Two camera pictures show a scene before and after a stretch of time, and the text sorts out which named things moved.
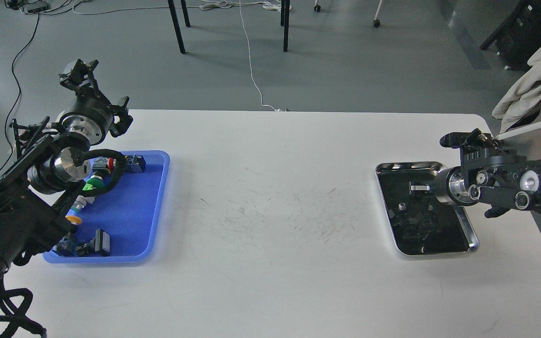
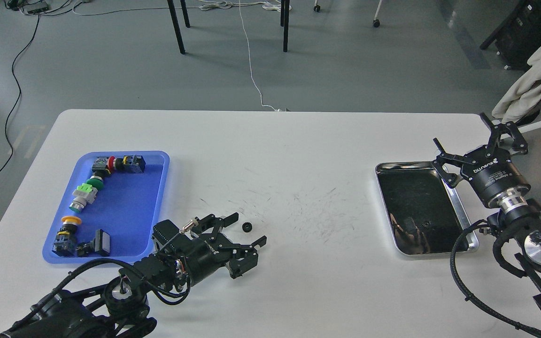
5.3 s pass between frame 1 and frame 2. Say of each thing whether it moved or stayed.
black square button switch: stayed
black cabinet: stayed
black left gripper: moved
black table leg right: stayed
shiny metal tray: stayed
